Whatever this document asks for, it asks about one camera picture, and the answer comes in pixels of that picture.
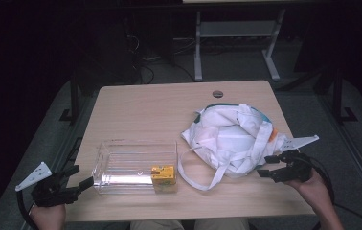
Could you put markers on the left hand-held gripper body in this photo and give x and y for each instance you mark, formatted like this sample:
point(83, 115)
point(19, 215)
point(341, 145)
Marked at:
point(49, 191)

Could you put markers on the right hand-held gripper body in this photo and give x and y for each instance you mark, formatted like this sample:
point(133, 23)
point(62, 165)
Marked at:
point(294, 169)

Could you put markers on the clear plastic container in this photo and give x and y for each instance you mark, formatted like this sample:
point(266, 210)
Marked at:
point(124, 166)

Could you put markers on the white cloth tote bag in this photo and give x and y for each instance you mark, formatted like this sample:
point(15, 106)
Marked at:
point(227, 137)

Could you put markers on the yellow juice box carton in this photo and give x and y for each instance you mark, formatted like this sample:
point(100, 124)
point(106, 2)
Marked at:
point(163, 177)

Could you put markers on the person's right hand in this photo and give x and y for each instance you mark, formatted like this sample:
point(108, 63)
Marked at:
point(311, 188)

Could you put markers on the person's left hand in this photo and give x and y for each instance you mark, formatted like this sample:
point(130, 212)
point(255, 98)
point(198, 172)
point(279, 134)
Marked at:
point(48, 218)

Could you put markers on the black metal stand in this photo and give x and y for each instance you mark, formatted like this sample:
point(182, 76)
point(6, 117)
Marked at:
point(338, 96)
point(74, 102)

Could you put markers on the dark round table grommet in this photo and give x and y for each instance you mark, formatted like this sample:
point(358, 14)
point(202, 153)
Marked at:
point(217, 94)

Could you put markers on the white metal desk frame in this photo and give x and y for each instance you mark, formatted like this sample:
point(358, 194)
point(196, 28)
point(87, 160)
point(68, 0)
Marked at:
point(198, 48)

